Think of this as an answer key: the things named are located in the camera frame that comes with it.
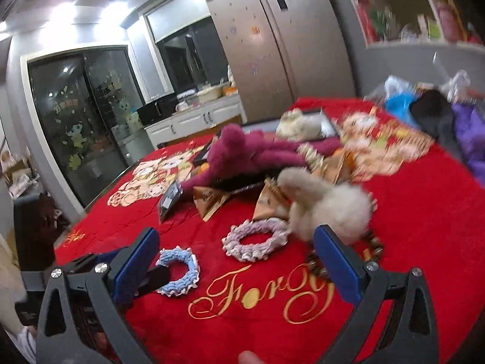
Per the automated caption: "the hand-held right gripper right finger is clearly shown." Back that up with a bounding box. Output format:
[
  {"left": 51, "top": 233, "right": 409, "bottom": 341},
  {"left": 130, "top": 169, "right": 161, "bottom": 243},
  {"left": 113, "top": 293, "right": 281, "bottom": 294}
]
[{"left": 314, "top": 224, "right": 440, "bottom": 364}]

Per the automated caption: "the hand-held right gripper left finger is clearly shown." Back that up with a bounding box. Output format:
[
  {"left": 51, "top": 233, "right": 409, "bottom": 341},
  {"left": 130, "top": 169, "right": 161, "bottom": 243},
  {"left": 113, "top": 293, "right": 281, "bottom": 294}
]
[{"left": 36, "top": 227, "right": 160, "bottom": 364}]

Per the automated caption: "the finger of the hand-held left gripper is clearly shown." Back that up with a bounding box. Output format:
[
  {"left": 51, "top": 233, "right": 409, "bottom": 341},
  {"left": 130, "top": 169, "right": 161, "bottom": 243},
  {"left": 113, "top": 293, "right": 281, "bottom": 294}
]
[
  {"left": 56, "top": 248, "right": 127, "bottom": 272},
  {"left": 132, "top": 266, "right": 171, "bottom": 297}
]

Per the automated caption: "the blue knitted scrunchie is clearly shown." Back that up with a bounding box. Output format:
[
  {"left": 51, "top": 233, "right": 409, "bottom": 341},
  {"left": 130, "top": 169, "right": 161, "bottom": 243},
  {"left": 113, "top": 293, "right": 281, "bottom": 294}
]
[{"left": 155, "top": 247, "right": 201, "bottom": 297}]

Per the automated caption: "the beige plush toy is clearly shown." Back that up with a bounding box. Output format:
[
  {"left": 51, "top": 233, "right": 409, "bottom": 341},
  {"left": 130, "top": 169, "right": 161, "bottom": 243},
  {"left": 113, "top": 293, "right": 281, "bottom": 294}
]
[{"left": 277, "top": 167, "right": 374, "bottom": 244}]

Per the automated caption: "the black rectangular tray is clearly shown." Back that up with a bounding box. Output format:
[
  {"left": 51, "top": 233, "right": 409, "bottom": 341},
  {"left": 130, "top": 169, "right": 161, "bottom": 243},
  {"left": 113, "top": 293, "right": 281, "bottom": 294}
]
[{"left": 191, "top": 108, "right": 340, "bottom": 167}]

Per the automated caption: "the magenta plush bear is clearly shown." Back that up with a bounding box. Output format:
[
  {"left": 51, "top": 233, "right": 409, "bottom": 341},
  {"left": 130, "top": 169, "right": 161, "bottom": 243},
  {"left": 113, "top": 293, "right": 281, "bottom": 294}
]
[{"left": 180, "top": 124, "right": 342, "bottom": 198}]

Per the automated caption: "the person's left forearm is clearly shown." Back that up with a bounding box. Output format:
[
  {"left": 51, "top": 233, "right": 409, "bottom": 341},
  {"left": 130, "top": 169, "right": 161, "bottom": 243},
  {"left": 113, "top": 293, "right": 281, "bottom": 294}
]
[{"left": 8, "top": 324, "right": 39, "bottom": 362}]

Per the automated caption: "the clear plastic packet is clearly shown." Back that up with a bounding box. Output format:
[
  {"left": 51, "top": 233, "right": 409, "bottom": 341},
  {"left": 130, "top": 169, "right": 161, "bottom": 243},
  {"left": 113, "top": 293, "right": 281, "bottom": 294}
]
[{"left": 158, "top": 181, "right": 183, "bottom": 222}]

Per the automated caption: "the red printed blanket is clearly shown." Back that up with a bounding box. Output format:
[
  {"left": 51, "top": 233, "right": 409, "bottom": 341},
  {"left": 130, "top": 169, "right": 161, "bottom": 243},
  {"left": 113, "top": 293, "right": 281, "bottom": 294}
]
[{"left": 55, "top": 96, "right": 485, "bottom": 364}]

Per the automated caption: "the lilac knitted scrunchie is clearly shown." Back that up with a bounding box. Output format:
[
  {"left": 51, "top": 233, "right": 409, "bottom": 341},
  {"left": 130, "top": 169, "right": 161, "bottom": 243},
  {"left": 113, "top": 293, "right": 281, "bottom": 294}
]
[{"left": 222, "top": 218, "right": 290, "bottom": 262}]

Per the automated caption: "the brown triangular snack packet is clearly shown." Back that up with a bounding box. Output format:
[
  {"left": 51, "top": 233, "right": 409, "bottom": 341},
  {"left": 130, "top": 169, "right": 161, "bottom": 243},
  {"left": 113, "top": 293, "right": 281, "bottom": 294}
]
[
  {"left": 252, "top": 177, "right": 292, "bottom": 221},
  {"left": 193, "top": 186, "right": 232, "bottom": 222}
]

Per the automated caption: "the gold snack packet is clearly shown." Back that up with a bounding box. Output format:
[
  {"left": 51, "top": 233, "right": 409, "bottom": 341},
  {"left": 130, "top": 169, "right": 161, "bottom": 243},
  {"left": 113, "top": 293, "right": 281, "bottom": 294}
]
[{"left": 320, "top": 151, "right": 359, "bottom": 183}]

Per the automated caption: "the cream frilly scrunchie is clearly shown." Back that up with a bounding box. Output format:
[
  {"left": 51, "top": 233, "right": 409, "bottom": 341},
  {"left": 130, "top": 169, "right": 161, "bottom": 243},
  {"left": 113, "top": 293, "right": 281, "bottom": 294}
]
[{"left": 297, "top": 142, "right": 327, "bottom": 168}]

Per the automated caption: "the white plush toy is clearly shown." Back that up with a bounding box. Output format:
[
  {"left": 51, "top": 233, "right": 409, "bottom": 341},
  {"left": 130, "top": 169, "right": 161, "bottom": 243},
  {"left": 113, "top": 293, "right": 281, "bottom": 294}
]
[{"left": 276, "top": 108, "right": 328, "bottom": 140}]

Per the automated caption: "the glass sliding door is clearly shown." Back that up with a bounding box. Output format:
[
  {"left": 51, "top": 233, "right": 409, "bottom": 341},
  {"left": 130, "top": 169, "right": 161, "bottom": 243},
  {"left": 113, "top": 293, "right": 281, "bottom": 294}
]
[{"left": 27, "top": 45, "right": 146, "bottom": 208}]

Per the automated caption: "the black microwave oven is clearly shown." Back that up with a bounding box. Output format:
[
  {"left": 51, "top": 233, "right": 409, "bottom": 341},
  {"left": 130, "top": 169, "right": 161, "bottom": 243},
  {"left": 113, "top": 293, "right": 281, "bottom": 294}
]
[{"left": 136, "top": 96, "right": 179, "bottom": 126}]

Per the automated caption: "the white kitchen cabinet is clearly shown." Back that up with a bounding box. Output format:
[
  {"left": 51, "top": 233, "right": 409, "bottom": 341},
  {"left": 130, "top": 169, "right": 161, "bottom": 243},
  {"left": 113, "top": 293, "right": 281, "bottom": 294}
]
[{"left": 146, "top": 95, "right": 243, "bottom": 150}]

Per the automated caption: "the blue plastic bag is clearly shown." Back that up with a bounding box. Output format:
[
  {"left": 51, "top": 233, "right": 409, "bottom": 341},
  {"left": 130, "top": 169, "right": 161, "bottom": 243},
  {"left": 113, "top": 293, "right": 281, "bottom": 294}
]
[{"left": 384, "top": 91, "right": 419, "bottom": 122}]

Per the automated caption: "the black cloth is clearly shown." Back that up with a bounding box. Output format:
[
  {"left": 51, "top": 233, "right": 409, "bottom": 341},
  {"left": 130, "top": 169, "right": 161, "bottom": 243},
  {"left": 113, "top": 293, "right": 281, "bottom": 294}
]
[{"left": 411, "top": 91, "right": 465, "bottom": 160}]

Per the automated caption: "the purple cloth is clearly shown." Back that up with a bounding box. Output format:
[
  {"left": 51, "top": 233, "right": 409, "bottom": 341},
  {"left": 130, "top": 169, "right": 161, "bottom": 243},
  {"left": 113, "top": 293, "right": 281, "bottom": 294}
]
[{"left": 451, "top": 100, "right": 485, "bottom": 183}]

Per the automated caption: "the dark kitchen window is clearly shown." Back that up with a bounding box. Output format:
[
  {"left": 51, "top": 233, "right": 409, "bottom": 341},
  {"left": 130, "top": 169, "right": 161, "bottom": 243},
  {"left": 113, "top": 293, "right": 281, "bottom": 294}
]
[{"left": 144, "top": 9, "right": 228, "bottom": 97}]

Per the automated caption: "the white plastic bag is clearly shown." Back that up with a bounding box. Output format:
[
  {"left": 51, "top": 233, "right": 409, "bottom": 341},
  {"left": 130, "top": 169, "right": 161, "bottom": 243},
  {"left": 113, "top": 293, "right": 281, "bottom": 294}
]
[{"left": 441, "top": 69, "right": 472, "bottom": 101}]

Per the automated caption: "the silver double-door refrigerator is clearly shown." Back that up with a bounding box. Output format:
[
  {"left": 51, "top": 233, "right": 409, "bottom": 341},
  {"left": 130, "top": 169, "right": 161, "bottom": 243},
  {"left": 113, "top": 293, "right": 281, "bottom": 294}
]
[{"left": 206, "top": 0, "right": 357, "bottom": 122}]

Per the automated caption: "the dark bead bracelet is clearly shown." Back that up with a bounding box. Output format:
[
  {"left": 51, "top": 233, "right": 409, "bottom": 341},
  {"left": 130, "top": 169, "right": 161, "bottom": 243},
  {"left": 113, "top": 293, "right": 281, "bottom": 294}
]
[{"left": 306, "top": 231, "right": 384, "bottom": 271}]

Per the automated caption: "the white wall shelf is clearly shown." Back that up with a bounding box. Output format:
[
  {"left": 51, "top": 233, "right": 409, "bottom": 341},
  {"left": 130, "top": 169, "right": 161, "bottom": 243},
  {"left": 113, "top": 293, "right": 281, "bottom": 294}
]
[{"left": 341, "top": 0, "right": 485, "bottom": 48}]

